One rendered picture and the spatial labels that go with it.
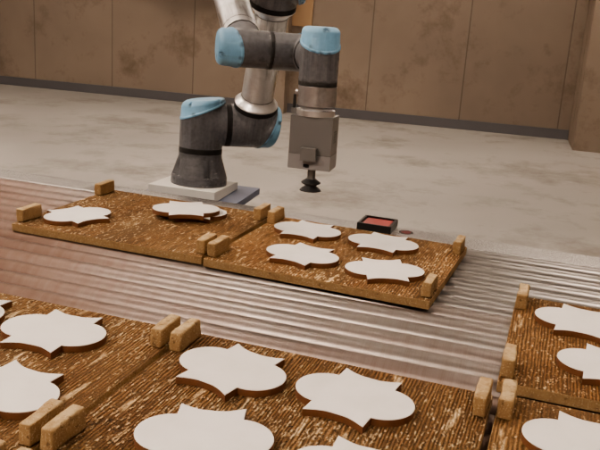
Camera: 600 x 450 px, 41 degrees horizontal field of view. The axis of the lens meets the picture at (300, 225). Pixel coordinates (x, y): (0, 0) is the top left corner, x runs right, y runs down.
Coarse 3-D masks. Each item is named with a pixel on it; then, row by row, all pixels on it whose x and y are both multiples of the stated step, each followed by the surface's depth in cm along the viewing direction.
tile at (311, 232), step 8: (280, 224) 163; (288, 224) 163; (296, 224) 164; (304, 224) 164; (312, 224) 164; (320, 224) 165; (280, 232) 159; (288, 232) 157; (296, 232) 158; (304, 232) 158; (312, 232) 159; (320, 232) 159; (328, 232) 159; (336, 232) 160; (304, 240) 156; (312, 240) 155; (320, 240) 157; (328, 240) 157
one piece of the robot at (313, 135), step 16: (304, 112) 152; (320, 112) 151; (304, 128) 153; (320, 128) 152; (336, 128) 155; (304, 144) 154; (320, 144) 153; (336, 144) 157; (288, 160) 155; (304, 160) 153; (320, 160) 154; (336, 160) 159
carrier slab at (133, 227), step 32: (128, 192) 185; (32, 224) 155; (96, 224) 158; (128, 224) 159; (160, 224) 161; (192, 224) 162; (224, 224) 164; (256, 224) 166; (160, 256) 145; (192, 256) 143
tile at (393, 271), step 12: (348, 264) 140; (360, 264) 141; (372, 264) 141; (384, 264) 142; (396, 264) 142; (408, 264) 142; (360, 276) 136; (372, 276) 135; (384, 276) 135; (396, 276) 136; (408, 276) 136; (420, 276) 137
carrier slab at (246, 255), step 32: (224, 256) 143; (256, 256) 144; (352, 256) 148; (384, 256) 149; (416, 256) 151; (448, 256) 152; (320, 288) 135; (352, 288) 132; (384, 288) 132; (416, 288) 133
